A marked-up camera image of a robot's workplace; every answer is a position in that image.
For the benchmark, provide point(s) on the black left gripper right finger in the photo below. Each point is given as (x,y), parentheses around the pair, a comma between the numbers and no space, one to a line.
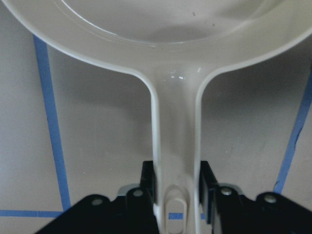
(221,204)

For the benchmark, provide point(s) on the beige plastic dustpan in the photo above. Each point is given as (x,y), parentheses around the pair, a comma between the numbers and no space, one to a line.
(176,47)

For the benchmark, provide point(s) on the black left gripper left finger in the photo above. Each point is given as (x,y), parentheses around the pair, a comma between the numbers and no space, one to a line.
(140,203)

